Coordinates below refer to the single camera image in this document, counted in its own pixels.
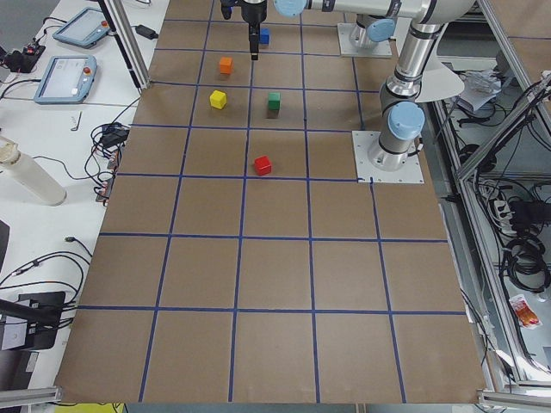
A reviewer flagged near teach pendant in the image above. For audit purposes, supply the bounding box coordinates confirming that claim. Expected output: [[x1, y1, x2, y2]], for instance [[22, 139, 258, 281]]
[[34, 55, 97, 105]]

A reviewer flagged orange wooden block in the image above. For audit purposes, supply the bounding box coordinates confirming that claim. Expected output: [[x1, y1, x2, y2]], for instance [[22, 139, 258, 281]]
[[219, 56, 233, 75]]

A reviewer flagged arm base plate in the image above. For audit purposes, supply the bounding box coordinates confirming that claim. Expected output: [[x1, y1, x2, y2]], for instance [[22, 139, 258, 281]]
[[337, 19, 395, 59], [352, 131, 424, 184]]

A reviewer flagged allen key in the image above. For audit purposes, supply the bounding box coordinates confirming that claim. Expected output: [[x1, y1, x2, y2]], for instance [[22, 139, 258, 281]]
[[70, 111, 83, 132]]

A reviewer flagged black power adapter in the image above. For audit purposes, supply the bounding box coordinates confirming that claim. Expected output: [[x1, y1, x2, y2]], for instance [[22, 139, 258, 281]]
[[134, 25, 158, 40]]

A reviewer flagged yellow wooden block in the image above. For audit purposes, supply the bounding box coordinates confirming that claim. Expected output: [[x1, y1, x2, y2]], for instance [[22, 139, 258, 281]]
[[209, 89, 227, 110]]

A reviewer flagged black cable bundle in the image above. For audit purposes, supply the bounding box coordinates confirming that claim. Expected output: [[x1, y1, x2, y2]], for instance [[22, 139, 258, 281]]
[[84, 122, 131, 180]]

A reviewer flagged aluminium frame post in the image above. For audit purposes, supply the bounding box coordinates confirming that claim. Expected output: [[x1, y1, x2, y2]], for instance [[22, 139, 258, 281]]
[[97, 0, 150, 91]]

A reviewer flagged black monitor stand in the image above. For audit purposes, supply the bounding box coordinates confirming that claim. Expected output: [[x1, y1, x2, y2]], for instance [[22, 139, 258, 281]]
[[1, 292, 65, 350]]

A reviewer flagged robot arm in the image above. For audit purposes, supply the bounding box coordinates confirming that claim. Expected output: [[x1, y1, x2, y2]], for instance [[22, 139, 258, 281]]
[[348, 14, 396, 58], [274, 1, 474, 171]]

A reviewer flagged far teach pendant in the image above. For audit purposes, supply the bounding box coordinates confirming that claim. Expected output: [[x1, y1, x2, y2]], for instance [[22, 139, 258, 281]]
[[53, 7, 110, 49]]

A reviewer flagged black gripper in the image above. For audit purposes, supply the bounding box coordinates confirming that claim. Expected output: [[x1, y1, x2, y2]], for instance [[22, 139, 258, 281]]
[[238, 0, 268, 61]]

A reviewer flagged blue wooden block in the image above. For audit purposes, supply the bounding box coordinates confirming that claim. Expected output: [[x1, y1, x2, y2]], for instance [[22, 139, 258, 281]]
[[259, 28, 270, 45]]

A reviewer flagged teach pendant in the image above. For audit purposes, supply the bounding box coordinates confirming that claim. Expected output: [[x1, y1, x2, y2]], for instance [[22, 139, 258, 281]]
[[53, 7, 110, 49], [34, 55, 97, 105]]

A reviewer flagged red wooden block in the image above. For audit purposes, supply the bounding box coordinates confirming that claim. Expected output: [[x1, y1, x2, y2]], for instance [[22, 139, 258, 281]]
[[253, 156, 272, 176]]

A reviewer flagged brown paper table mat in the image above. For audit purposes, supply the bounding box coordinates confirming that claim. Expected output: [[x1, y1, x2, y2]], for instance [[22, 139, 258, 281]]
[[56, 1, 485, 403]]

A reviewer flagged green wooden block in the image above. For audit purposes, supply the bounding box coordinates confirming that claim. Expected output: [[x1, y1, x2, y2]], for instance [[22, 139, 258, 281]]
[[268, 91, 282, 111]]

